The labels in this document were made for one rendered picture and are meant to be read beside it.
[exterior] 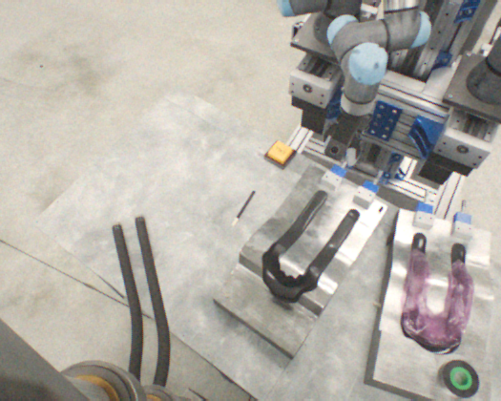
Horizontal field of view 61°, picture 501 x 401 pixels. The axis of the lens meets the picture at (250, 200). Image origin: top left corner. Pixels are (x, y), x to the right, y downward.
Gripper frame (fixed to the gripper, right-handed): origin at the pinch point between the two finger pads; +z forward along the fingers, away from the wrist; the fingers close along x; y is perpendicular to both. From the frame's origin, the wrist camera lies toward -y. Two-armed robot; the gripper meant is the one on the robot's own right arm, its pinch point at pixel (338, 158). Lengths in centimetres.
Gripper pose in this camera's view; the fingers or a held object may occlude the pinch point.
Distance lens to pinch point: 119.3
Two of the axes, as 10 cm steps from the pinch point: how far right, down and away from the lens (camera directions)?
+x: -8.1, -5.0, 2.9
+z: 0.2, 4.8, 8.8
